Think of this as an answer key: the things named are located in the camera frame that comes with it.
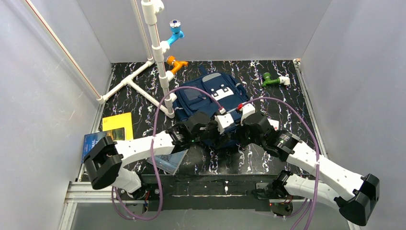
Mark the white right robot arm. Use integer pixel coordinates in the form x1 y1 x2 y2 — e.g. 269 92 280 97
239 112 380 226

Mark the white PVC pipe stand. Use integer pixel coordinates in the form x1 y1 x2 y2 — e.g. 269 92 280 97
98 0 175 118

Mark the Animal Farm book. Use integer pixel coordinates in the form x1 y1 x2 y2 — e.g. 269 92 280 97
81 127 125 163

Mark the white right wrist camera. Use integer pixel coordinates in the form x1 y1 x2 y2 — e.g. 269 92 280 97
236 103 256 126

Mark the blue tap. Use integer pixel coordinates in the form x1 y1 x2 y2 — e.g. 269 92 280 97
166 19 184 46

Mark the green tap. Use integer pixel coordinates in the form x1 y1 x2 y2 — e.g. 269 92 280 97
262 72 281 87

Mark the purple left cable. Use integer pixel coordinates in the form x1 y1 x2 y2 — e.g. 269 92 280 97
111 86 224 221

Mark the navy blue student backpack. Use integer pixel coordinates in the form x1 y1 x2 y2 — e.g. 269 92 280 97
173 72 249 148

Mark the Nineteen Eighty-Four book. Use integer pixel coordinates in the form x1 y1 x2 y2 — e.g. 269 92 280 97
154 149 188 175

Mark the yellow book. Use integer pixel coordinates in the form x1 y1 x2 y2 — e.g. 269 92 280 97
102 112 134 140

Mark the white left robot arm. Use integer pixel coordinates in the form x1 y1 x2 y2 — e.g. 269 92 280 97
84 112 235 193

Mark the orange tap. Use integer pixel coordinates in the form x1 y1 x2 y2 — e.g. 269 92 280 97
166 56 189 75

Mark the small card box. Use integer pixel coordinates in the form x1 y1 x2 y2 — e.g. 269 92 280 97
268 118 279 130

